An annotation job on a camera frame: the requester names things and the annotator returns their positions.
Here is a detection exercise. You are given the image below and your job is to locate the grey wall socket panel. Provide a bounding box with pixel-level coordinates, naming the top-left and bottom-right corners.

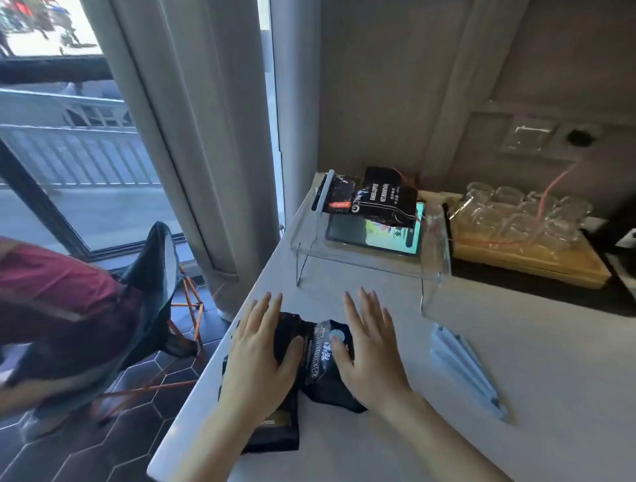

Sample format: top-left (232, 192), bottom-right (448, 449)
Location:
top-left (500, 115), bottom-right (606, 156)

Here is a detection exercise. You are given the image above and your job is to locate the folding chair with orange legs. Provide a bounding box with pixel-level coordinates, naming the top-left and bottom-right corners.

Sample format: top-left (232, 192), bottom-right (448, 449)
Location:
top-left (30, 221), bottom-right (209, 433)

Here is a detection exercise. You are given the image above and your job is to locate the pink straw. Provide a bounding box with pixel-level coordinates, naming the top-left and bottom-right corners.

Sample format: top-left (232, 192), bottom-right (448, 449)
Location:
top-left (526, 163), bottom-right (578, 245)

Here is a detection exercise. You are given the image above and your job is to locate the black window frame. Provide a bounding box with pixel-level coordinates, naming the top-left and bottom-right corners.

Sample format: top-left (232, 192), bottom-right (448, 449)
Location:
top-left (0, 55), bottom-right (188, 263)

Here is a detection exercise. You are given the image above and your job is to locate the black packet with clear window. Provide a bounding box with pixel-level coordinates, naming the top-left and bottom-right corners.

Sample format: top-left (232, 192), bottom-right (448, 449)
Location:
top-left (272, 312), bottom-right (368, 414)

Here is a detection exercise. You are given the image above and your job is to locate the clear acrylic stand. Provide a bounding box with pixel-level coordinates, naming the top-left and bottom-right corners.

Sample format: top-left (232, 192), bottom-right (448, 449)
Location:
top-left (290, 171), bottom-right (452, 319)

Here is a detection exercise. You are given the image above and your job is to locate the stack of white paper sleeves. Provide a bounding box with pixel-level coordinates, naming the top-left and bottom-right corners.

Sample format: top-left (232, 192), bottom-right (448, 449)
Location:
top-left (429, 322), bottom-right (509, 424)

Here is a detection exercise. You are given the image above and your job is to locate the person's left hand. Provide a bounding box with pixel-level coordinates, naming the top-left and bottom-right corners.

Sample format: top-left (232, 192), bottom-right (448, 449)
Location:
top-left (219, 292), bottom-right (305, 429)

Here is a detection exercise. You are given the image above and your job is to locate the black packet with gold label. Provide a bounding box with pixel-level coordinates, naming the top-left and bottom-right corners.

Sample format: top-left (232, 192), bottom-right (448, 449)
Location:
top-left (219, 355), bottom-right (302, 454)

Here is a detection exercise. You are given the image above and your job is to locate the grey metal railing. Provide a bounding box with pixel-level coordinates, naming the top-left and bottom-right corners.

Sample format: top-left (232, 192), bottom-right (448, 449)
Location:
top-left (0, 88), bottom-right (161, 188)

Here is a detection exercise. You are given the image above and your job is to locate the black packet with red label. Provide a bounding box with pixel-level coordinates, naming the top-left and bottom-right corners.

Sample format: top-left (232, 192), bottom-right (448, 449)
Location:
top-left (312, 170), bottom-right (364, 215)

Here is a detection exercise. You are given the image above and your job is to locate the person's left forearm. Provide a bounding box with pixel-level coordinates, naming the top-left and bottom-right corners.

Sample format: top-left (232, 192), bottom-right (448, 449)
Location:
top-left (166, 400), bottom-right (299, 482)

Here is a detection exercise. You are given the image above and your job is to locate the wooden tray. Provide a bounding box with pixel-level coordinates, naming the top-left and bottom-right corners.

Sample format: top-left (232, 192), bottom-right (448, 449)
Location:
top-left (446, 193), bottom-right (613, 290)

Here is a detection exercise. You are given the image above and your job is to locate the black packet with white print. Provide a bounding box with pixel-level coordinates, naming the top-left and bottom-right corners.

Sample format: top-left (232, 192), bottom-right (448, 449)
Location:
top-left (350, 166), bottom-right (419, 229)

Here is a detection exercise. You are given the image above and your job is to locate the group of clear glass cups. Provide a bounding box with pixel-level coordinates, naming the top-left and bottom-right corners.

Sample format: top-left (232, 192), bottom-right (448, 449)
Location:
top-left (450, 182), bottom-right (594, 250)

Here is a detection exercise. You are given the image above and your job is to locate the person's right forearm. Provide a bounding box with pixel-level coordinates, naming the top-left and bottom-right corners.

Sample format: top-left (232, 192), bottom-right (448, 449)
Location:
top-left (380, 390), bottom-right (515, 482)

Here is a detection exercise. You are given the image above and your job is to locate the person's right hand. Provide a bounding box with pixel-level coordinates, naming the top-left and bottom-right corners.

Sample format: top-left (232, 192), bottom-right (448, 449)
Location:
top-left (330, 288), bottom-right (412, 412)

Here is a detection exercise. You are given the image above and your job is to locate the grey curtain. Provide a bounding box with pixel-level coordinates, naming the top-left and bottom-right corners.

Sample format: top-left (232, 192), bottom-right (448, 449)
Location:
top-left (80, 0), bottom-right (281, 313)

